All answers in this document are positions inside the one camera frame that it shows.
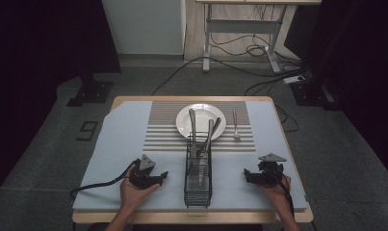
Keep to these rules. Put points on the striped placemat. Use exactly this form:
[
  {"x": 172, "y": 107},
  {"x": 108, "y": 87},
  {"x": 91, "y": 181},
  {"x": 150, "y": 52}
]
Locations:
[{"x": 164, "y": 128}]

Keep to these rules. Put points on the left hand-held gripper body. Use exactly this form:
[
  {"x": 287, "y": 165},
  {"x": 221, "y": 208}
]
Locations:
[{"x": 142, "y": 173}]

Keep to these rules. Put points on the white plate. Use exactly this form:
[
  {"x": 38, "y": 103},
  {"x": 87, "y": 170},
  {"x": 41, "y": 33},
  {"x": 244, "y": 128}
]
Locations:
[{"x": 201, "y": 115}]

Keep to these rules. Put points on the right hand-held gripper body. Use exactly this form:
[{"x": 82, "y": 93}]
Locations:
[{"x": 269, "y": 171}]

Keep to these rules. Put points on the silver fork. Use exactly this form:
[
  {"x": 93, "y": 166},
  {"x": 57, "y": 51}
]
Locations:
[{"x": 236, "y": 125}]

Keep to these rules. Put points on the white power strip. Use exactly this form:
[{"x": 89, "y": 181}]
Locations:
[{"x": 294, "y": 79}]

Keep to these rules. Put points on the dark curtain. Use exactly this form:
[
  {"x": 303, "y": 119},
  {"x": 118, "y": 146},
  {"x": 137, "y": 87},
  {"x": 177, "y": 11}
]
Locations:
[
  {"x": 361, "y": 64},
  {"x": 37, "y": 64}
]

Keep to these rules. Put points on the light blue foam mat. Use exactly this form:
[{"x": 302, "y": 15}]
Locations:
[{"x": 124, "y": 138}]

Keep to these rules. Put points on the white metal-framed desk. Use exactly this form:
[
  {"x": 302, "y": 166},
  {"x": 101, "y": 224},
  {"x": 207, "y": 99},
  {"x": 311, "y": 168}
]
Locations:
[{"x": 243, "y": 25}]

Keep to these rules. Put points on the silver table knife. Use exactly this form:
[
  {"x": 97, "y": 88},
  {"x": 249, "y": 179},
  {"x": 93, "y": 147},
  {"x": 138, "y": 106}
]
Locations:
[{"x": 207, "y": 144}]

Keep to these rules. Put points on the wooden table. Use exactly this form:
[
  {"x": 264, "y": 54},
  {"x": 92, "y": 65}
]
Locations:
[{"x": 182, "y": 218}]

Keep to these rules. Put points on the person's left hand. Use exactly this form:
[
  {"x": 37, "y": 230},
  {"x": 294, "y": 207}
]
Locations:
[{"x": 134, "y": 194}]

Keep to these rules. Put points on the black stand base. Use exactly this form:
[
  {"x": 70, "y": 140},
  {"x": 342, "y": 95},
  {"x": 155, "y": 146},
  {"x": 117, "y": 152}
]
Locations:
[
  {"x": 313, "y": 93},
  {"x": 92, "y": 91}
]

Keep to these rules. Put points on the silver cutlery piece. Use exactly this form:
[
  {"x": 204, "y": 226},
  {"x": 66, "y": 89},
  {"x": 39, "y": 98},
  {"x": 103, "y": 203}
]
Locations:
[
  {"x": 214, "y": 128},
  {"x": 193, "y": 128}
]

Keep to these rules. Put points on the white cabinet panel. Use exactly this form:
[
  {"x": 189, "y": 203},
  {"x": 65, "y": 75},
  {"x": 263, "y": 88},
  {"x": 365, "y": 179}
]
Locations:
[{"x": 143, "y": 25}]

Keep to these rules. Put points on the person's right hand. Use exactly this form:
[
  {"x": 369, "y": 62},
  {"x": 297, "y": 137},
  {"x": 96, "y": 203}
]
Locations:
[{"x": 275, "y": 190}]

